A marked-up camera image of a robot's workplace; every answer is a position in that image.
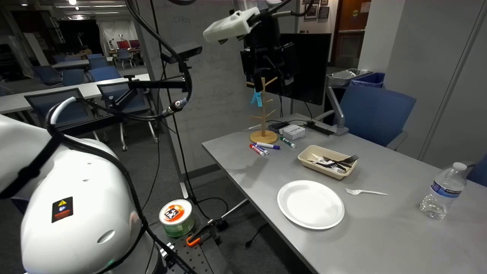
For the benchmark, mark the wooden mug tree stand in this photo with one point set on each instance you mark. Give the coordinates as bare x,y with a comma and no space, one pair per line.
262,133

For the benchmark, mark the black plastic cutlery in tray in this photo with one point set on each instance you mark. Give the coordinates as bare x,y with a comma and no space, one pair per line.
326,161

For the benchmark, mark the clear plastic water bottle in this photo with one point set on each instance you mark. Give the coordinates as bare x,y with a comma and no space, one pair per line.
443,190

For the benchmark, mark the blue chair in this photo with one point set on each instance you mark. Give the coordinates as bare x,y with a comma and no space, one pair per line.
376,114

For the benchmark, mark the white round plate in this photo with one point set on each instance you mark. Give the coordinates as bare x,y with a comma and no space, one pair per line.
310,204

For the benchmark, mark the blue bin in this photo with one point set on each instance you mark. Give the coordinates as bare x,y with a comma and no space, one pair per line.
368,79

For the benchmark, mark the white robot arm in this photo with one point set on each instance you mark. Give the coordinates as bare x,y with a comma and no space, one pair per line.
82,211

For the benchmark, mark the black camera on stand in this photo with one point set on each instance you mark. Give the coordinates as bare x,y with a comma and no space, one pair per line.
184,51

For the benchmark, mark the beige rectangular tray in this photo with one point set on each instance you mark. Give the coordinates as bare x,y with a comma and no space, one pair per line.
333,172

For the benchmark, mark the orange black clamp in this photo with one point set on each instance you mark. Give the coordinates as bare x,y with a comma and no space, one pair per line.
196,237

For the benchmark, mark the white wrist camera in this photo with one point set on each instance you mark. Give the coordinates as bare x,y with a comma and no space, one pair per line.
236,24

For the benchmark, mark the white plastic fork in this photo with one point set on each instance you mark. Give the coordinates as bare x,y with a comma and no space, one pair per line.
361,190

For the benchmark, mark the white small box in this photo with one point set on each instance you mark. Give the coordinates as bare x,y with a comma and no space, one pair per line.
292,130

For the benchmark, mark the green wipes canister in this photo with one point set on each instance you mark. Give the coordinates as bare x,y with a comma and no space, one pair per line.
177,217

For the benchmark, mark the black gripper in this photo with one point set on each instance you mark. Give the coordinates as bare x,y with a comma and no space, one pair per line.
265,57

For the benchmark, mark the black monitor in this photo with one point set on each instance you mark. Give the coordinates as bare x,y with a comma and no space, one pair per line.
310,50

